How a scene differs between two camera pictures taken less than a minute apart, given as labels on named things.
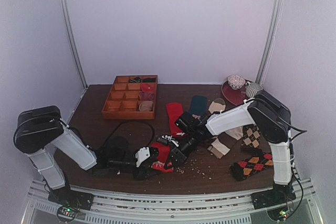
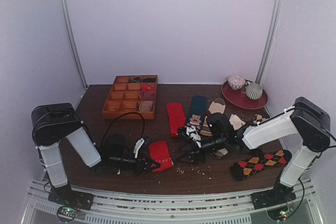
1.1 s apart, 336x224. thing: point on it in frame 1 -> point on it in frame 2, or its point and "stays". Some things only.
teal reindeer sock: (198, 106) stays
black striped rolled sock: (135, 80) stays
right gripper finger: (166, 167) -> (189, 158)
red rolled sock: (149, 87) stays
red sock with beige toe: (163, 158) stays
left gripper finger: (141, 176) -> (146, 168)
